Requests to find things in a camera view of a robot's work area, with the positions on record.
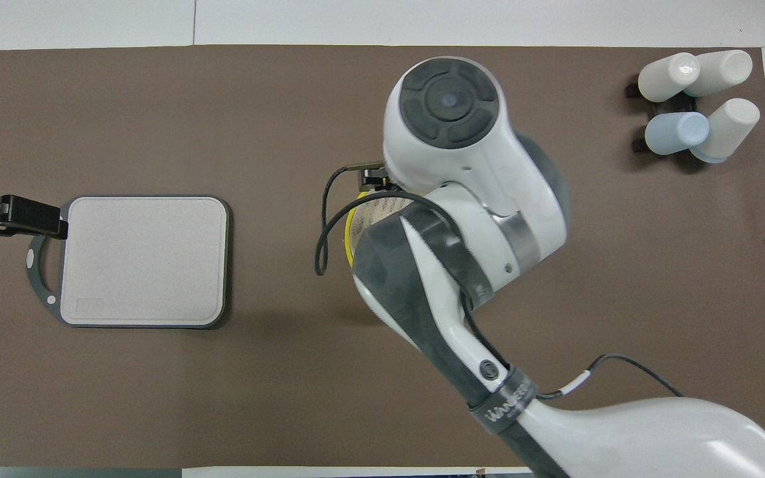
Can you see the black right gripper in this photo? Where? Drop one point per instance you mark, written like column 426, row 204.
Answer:
column 374, row 178

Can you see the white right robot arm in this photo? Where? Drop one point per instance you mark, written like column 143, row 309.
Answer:
column 475, row 172

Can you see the yellow bamboo steamer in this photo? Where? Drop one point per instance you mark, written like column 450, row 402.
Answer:
column 372, row 212

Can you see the grey cutting board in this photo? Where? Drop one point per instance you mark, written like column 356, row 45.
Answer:
column 143, row 259

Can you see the brown table mat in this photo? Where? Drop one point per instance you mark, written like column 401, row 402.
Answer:
column 256, row 99

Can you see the black cup rack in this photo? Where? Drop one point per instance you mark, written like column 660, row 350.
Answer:
column 636, row 146

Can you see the light blue cup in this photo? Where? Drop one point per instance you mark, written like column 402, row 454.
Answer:
column 675, row 133

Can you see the cream white cup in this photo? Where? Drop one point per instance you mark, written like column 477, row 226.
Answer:
column 731, row 126
column 665, row 78
column 724, row 72

